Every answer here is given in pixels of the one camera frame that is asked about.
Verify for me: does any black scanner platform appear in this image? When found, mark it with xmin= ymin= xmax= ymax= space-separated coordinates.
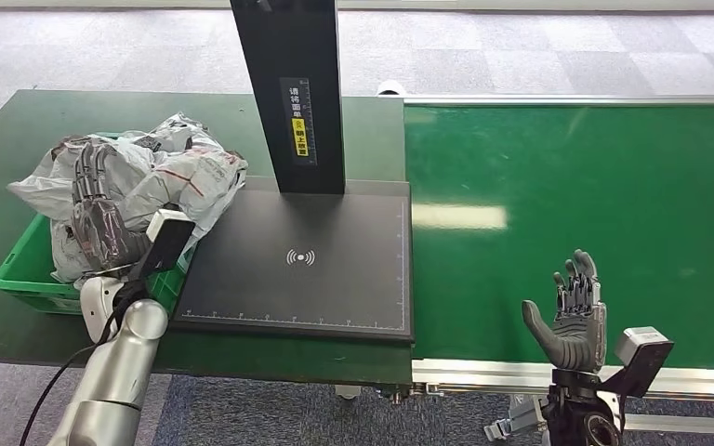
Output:
xmin=172 ymin=177 xmax=415 ymax=343

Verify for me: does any aluminium conveyor frame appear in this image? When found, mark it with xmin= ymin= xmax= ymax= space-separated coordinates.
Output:
xmin=403 ymin=94 xmax=714 ymax=435

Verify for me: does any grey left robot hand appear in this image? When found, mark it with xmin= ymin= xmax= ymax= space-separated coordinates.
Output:
xmin=70 ymin=142 xmax=152 ymax=275

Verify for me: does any black scanner post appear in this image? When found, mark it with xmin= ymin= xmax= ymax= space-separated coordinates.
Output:
xmin=229 ymin=0 xmax=347 ymax=196

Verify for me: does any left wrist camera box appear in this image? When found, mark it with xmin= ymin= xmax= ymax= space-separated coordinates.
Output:
xmin=130 ymin=209 xmax=197 ymax=282

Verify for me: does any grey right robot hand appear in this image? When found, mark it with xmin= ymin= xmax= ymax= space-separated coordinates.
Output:
xmin=521 ymin=249 xmax=609 ymax=374

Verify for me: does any green plastic crate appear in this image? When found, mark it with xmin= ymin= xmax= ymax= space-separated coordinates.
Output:
xmin=0 ymin=130 xmax=198 ymax=316

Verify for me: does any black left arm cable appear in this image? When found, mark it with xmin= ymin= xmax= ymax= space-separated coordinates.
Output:
xmin=19 ymin=280 xmax=149 ymax=446

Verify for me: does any yellow and black post label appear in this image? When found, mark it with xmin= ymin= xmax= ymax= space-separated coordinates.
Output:
xmin=280 ymin=77 xmax=318 ymax=166

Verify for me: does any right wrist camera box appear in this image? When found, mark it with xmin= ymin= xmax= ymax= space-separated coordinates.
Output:
xmin=597 ymin=326 xmax=675 ymax=400

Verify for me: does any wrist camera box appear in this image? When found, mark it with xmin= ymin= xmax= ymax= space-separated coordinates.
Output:
xmin=130 ymin=209 xmax=197 ymax=282
xmin=597 ymin=326 xmax=675 ymax=400

